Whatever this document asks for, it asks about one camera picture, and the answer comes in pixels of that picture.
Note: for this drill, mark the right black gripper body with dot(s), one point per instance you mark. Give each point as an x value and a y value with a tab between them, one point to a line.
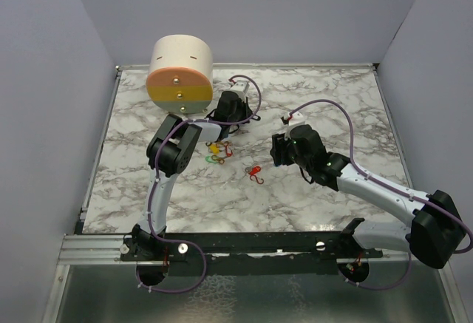
285	153

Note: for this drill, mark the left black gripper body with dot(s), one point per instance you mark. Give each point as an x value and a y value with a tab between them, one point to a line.
240	113

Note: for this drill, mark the red tag key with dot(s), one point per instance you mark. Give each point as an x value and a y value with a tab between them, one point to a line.
252	170
228	150

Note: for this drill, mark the yellow tag key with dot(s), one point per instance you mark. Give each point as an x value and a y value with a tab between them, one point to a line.
214	149

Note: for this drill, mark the orange carabiner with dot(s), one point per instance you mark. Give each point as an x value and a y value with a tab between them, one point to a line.
220	160

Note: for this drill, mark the green tag key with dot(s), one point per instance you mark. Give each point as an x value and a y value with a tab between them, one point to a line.
210	159

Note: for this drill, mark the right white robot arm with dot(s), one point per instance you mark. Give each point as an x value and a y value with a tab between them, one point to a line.
429	225

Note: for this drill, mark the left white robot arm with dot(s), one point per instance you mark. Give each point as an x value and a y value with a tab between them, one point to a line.
170	152

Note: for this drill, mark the red carabiner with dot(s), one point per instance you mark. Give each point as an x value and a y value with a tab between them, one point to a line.
254	178

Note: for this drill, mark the round pastel drawer box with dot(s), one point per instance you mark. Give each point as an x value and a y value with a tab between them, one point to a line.
180	74

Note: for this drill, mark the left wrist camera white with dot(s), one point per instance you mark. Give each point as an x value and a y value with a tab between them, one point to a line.
240	88

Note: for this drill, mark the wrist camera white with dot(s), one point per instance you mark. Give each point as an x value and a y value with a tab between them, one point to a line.
293	119
240	88

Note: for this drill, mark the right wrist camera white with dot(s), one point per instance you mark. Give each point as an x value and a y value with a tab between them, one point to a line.
293	119

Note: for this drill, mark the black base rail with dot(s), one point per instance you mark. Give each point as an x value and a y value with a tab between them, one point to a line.
244	253

